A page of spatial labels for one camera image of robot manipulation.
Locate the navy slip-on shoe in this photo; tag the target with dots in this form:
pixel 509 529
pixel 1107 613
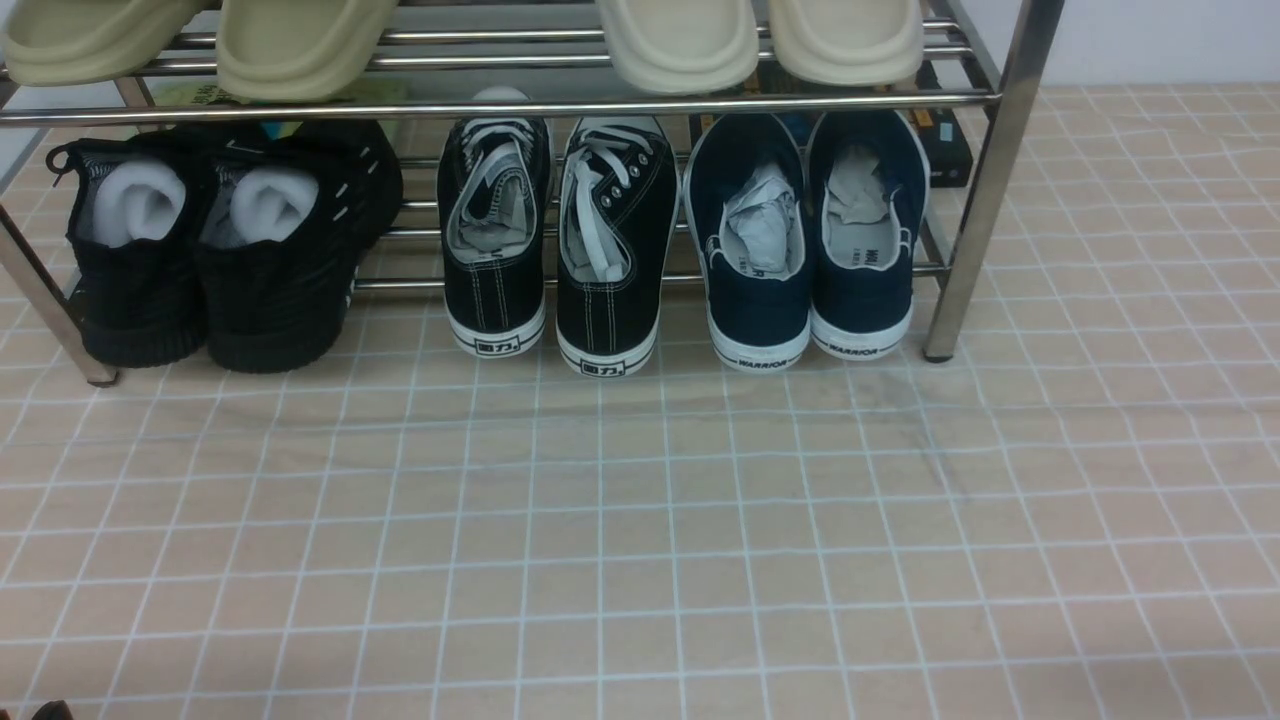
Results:
pixel 743 204
pixel 867 185

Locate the stainless steel shoe rack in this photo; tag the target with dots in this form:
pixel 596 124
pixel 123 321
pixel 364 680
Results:
pixel 1008 96

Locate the right black canvas sneaker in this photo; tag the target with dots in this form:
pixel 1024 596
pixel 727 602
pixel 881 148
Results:
pixel 618 210

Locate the black canvas sneaker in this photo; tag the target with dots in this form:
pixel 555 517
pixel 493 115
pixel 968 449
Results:
pixel 493 188
pixel 618 210

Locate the left black canvas sneaker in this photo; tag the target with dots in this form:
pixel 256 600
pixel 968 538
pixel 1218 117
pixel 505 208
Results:
pixel 493 188

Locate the left cream slipper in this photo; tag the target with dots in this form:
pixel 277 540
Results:
pixel 681 47

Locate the cream slipper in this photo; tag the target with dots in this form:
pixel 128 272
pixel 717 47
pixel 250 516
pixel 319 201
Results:
pixel 681 47
pixel 848 43

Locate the black box with yellow text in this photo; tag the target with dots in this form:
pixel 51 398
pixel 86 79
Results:
pixel 943 139

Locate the right cream slipper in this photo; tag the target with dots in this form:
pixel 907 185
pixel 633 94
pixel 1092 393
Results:
pixel 848 43

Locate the right black knit sneaker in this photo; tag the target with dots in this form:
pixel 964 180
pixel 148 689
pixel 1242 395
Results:
pixel 287 224

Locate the black knit sneaker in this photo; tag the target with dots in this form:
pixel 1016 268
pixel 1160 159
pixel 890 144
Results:
pixel 287 224
pixel 140 204

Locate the right olive green slipper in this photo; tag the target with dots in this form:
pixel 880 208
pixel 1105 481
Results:
pixel 294 51

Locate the olive green slipper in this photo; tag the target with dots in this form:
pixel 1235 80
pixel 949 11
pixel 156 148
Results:
pixel 294 51
pixel 62 43

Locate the left black knit sneaker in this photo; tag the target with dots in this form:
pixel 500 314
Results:
pixel 140 204

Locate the left olive green slipper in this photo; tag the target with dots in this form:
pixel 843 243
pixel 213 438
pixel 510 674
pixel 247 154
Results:
pixel 62 43

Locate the dark object bottom left corner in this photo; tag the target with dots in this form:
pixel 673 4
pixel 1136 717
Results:
pixel 54 710

